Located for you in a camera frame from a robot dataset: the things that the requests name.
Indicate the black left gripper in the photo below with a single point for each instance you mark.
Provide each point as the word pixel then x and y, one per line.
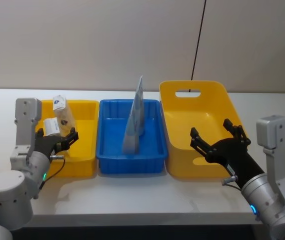
pixel 43 146

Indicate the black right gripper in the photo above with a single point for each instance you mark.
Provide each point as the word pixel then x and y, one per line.
pixel 232 157

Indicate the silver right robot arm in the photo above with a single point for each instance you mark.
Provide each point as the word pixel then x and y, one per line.
pixel 260 195

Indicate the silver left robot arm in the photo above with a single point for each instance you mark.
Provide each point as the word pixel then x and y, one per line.
pixel 5 185

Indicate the small white packet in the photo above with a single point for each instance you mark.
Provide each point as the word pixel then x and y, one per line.
pixel 51 127

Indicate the clear packet with white label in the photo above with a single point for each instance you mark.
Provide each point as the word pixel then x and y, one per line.
pixel 65 117

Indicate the small yellow plastic bin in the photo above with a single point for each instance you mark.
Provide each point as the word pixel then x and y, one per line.
pixel 82 130

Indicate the blue plastic bin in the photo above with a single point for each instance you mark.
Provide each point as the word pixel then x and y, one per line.
pixel 112 140

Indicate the blue and white pouch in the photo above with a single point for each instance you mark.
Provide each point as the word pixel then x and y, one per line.
pixel 133 125

